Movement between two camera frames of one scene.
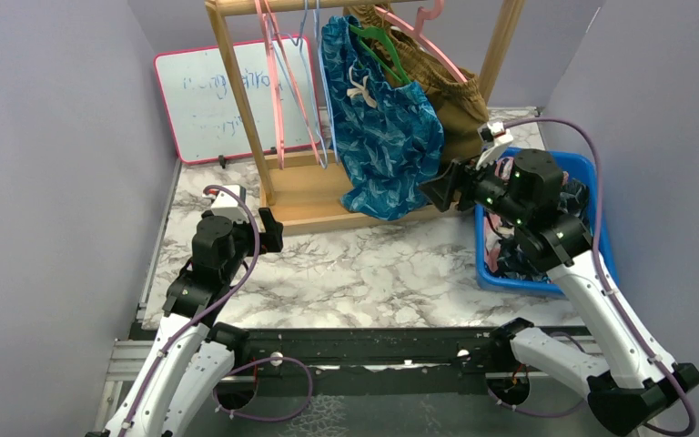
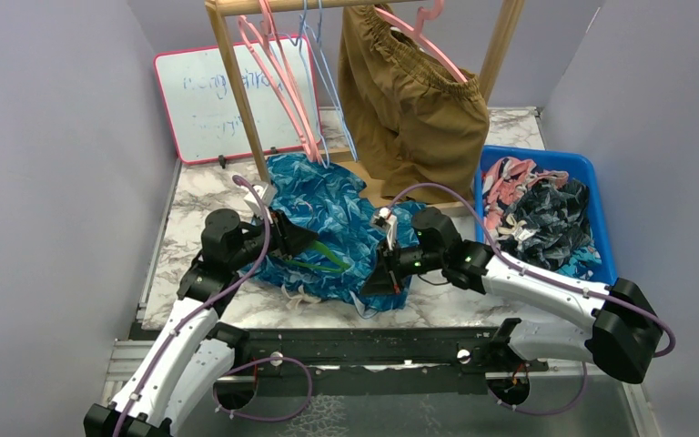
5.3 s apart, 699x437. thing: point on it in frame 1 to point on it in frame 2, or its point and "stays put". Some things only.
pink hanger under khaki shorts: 417,29 stays put
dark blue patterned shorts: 390,134 to 329,201
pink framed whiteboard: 200,107 stays put
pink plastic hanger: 262,7 to 284,80
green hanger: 378,32 to 321,246
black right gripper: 440,190 to 386,276
